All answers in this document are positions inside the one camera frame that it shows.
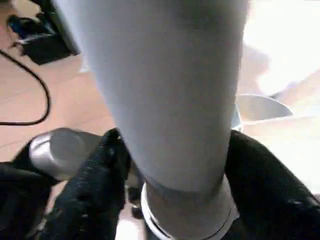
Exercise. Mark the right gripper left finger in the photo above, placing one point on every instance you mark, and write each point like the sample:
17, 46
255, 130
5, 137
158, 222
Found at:
92, 195

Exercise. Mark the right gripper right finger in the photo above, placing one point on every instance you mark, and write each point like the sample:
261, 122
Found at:
275, 200

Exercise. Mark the white plastic table top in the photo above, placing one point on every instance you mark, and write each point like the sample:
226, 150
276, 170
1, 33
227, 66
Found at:
287, 125

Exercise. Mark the white plastic table leg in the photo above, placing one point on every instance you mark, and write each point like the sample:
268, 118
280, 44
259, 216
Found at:
162, 87

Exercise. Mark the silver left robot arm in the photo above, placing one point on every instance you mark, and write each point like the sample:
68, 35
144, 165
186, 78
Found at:
60, 155

